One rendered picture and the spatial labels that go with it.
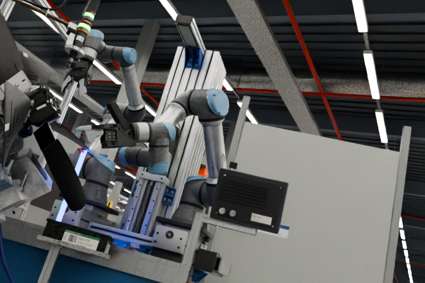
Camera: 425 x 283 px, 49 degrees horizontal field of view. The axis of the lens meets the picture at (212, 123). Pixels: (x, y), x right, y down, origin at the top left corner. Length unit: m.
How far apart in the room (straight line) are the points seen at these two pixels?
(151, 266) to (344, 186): 1.85
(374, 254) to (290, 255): 0.53
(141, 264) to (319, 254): 1.66
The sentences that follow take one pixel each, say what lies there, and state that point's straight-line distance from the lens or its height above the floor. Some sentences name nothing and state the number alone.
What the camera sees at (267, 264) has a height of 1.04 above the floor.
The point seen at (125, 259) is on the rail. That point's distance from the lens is 1.80.
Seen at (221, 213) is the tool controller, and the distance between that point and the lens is 1.74.
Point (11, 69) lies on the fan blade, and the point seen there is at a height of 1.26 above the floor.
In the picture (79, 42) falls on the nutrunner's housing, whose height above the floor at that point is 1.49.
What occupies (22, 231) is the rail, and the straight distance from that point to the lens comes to 1.98.
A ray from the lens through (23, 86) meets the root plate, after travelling 1.57.
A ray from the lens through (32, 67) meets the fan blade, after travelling 1.79.
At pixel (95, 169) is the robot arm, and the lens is 2.32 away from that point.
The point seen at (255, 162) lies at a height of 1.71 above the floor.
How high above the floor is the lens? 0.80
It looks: 19 degrees up
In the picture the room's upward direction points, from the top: 16 degrees clockwise
